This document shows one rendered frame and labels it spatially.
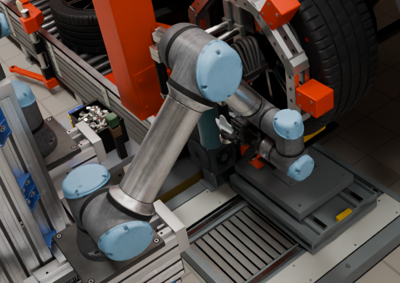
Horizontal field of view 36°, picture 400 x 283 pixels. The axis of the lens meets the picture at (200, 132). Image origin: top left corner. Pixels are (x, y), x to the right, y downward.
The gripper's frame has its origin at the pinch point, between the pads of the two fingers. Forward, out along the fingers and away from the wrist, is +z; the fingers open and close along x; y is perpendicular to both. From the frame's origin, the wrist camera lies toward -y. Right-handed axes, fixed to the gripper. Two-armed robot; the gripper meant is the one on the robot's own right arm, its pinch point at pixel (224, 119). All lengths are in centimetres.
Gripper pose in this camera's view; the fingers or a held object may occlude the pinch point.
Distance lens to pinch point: 188.1
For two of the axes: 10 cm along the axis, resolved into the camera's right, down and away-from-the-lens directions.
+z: -6.0, -4.5, 6.7
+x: -7.9, 4.7, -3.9
